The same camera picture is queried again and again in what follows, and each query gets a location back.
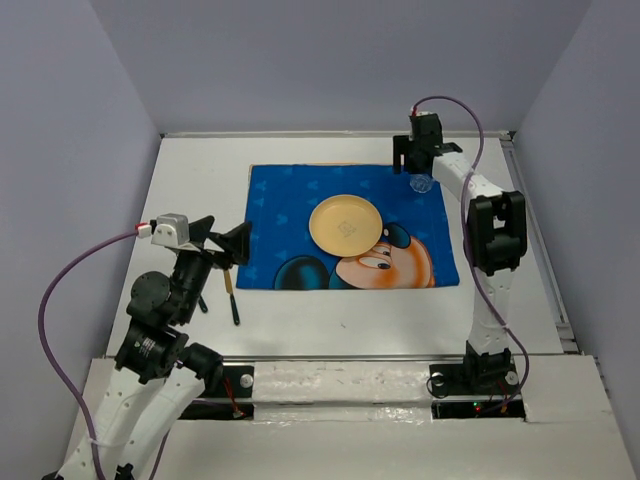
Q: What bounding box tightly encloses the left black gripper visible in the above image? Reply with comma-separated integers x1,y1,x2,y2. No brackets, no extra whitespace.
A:
173,213,253,321

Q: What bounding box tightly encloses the gold knife dark handle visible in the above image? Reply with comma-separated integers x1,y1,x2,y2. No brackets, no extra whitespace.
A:
223,270,241,327

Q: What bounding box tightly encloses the clear plastic cup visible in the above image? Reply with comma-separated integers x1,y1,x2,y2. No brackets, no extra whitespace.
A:
409,174,434,194

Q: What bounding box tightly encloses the tan round plate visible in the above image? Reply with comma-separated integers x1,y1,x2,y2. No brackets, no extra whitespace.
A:
308,194,383,258

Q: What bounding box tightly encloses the blue cartoon placemat cloth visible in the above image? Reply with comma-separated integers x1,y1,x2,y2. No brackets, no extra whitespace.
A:
236,164,460,290

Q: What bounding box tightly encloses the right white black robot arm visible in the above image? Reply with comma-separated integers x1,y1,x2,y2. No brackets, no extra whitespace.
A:
393,111,528,399

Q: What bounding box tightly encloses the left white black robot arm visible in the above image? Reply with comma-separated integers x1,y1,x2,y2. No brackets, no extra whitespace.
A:
37,214,252,479

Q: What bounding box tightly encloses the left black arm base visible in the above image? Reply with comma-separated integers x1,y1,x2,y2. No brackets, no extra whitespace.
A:
180,364,254,421

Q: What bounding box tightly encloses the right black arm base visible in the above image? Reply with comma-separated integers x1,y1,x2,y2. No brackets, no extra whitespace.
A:
425,363,526,420

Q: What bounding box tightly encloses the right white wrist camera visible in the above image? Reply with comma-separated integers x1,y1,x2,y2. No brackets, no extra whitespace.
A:
410,108,431,118

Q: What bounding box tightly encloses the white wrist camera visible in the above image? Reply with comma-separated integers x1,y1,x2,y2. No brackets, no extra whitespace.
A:
135,213,202,251
410,108,431,118

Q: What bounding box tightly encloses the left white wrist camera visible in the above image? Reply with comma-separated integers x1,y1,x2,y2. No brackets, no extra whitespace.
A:
135,213,202,251

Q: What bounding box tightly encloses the gold fork dark handle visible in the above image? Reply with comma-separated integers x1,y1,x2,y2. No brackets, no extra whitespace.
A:
198,297,209,314

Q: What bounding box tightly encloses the metal table edge rail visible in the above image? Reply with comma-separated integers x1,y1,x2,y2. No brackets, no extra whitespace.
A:
160,130,516,139

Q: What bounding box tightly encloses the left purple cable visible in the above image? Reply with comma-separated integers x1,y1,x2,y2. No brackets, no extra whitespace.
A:
37,227,169,480

